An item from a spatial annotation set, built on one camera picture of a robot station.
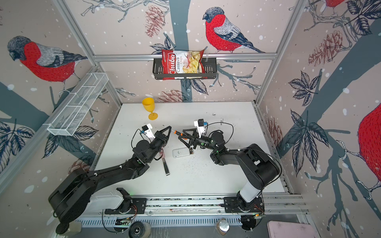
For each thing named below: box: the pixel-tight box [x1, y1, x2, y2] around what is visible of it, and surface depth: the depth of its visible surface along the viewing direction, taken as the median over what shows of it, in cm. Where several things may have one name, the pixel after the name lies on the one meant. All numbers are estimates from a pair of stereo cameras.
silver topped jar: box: [216, 217, 231, 236], surface depth 60 cm
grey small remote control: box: [172, 147, 191, 158], surface depth 94 cm
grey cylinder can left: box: [55, 221, 82, 237], surface depth 62 cm
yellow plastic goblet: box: [141, 97, 159, 121], surface depth 106 cm
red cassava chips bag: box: [161, 49, 208, 81], surface depth 89 cm
